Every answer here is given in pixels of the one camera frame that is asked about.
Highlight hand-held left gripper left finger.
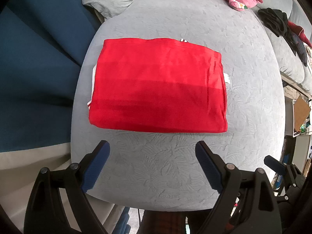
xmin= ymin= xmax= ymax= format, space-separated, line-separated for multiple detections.
xmin=24 ymin=140 xmax=111 ymax=234

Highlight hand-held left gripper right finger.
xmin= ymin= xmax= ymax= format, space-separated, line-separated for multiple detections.
xmin=195 ymin=141 xmax=283 ymax=234

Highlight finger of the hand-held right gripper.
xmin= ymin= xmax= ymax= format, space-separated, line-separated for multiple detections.
xmin=264 ymin=155 xmax=305 ymax=188

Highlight red pants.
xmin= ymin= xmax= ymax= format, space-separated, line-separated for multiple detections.
xmin=87 ymin=37 xmax=231 ymax=134

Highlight grey upholstered ottoman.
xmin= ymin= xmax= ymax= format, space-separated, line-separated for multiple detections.
xmin=70 ymin=0 xmax=286 ymax=211

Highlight brown cardboard sheet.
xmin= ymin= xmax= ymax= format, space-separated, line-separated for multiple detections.
xmin=294 ymin=96 xmax=311 ymax=131

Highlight person's plaid trouser leg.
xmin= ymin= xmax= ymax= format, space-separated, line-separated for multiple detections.
xmin=141 ymin=210 xmax=188 ymax=234

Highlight grey sofa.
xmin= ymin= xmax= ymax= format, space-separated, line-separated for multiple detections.
xmin=249 ymin=0 xmax=312 ymax=90

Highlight dark navy garment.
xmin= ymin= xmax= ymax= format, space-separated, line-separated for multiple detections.
xmin=292 ymin=35 xmax=308 ymax=66

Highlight dark blue cloth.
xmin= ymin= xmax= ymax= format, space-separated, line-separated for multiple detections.
xmin=0 ymin=0 xmax=103 ymax=153

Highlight dark red garment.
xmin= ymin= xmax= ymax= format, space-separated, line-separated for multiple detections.
xmin=288 ymin=21 xmax=312 ymax=48

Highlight black garment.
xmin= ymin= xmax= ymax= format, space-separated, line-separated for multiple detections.
xmin=258 ymin=8 xmax=296 ymax=51

